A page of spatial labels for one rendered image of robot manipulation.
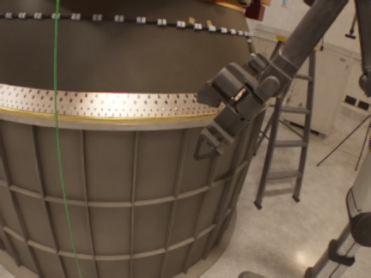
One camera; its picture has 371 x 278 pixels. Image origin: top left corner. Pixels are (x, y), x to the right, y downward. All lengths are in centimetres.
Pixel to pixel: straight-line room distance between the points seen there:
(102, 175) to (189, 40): 62
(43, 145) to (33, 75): 26
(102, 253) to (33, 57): 96
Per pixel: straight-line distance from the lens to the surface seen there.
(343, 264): 112
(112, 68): 93
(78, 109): 90
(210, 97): 61
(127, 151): 97
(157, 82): 95
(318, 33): 56
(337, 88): 463
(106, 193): 108
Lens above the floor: 153
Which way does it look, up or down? 27 degrees down
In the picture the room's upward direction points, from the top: 10 degrees clockwise
